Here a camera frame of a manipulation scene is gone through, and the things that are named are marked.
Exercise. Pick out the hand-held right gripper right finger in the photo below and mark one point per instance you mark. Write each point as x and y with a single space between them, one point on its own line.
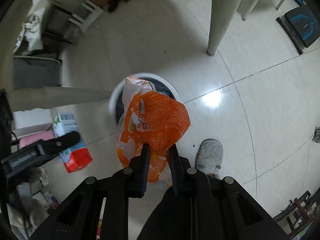
175 170

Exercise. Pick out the pink suitcase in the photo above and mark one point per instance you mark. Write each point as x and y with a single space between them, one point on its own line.
37 138

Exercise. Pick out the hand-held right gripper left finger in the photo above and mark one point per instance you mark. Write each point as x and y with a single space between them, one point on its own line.
144 170

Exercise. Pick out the orange snack bag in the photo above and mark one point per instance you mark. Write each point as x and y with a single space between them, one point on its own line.
155 120

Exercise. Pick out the blue white milk carton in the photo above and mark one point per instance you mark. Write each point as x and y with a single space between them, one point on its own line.
75 160

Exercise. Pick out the black board with blue lines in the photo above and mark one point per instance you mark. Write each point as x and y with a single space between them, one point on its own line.
300 25

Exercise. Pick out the grey white garment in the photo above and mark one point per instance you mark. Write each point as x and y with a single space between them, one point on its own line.
32 30

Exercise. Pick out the white metal rack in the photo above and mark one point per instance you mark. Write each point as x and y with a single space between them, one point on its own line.
85 12

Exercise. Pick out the white round trash bin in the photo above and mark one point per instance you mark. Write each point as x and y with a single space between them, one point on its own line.
163 90

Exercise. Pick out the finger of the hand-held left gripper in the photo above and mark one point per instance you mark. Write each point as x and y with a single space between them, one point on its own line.
60 143

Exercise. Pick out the dark wooden rack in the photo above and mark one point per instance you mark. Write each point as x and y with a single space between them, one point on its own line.
297 210

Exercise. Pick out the small grey metal object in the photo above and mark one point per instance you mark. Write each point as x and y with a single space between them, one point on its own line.
317 135

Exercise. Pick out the grey fluffy slipper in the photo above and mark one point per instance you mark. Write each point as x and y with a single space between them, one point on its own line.
210 156

